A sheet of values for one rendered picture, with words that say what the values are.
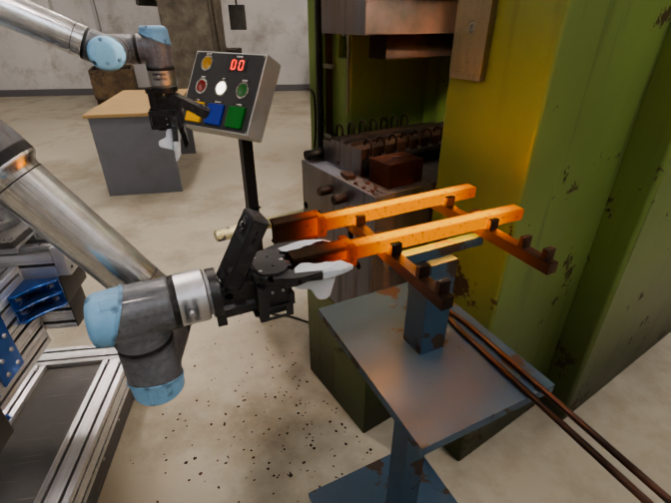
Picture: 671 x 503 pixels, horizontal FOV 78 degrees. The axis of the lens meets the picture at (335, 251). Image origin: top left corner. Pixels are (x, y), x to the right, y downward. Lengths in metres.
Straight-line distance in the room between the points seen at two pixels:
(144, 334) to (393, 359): 0.47
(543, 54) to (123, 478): 1.66
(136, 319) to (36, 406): 1.16
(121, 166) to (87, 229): 3.16
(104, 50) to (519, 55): 0.92
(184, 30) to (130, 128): 2.57
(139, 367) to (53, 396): 1.11
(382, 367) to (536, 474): 0.95
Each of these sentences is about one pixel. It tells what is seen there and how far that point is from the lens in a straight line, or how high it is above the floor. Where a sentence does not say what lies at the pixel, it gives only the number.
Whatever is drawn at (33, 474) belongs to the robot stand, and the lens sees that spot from 1.54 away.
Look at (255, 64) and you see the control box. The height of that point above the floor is 1.17.
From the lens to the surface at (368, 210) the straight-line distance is 0.78.
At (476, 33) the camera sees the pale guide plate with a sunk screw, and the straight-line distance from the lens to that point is 1.04.
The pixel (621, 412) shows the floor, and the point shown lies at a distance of 2.01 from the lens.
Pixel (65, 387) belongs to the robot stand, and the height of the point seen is 0.21.
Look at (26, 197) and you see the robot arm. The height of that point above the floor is 1.10.
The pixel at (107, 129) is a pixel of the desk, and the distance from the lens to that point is 3.79.
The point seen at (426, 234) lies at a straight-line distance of 0.72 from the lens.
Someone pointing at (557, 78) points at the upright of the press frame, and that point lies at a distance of 0.98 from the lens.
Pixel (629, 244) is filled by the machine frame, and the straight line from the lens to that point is 1.43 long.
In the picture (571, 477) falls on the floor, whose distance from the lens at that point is 1.72.
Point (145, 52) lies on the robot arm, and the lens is 1.33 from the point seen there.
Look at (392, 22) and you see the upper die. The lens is 1.18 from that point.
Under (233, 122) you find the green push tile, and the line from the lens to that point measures 1.53.
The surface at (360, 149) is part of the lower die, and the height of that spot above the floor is 0.99.
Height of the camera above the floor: 1.31
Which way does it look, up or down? 30 degrees down
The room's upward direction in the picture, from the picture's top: straight up
